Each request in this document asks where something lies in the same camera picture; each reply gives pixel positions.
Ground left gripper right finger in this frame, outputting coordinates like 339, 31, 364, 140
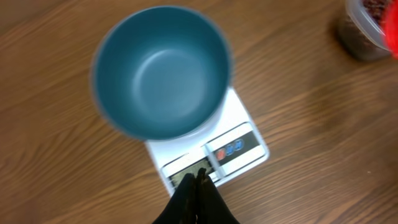
195, 168, 239, 224

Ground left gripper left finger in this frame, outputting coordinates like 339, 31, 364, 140
153, 174, 197, 224

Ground white digital kitchen scale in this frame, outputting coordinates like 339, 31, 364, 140
145, 88, 269, 195

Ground red beans in container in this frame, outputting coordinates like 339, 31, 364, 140
338, 0, 389, 60

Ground red measuring scoop blue handle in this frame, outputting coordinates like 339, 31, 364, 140
382, 0, 397, 59

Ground clear plastic container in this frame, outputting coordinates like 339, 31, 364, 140
336, 0, 393, 61

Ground blue plastic bowl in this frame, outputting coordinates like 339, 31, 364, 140
91, 6, 233, 140

